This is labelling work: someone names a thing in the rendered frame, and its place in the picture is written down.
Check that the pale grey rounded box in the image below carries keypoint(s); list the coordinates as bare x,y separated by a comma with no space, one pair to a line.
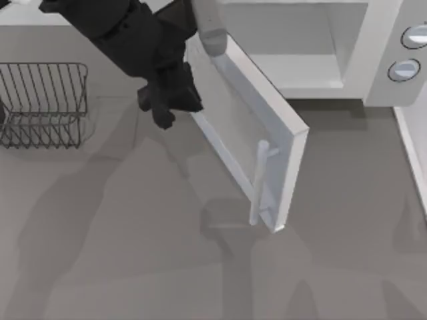
213,31

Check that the pale microwave door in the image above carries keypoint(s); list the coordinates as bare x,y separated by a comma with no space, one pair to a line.
267,110

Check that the pale microwave oven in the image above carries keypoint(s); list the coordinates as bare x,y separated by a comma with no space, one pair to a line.
363,50

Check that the grey microwave knob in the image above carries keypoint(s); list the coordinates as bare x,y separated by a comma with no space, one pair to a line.
415,36
403,70

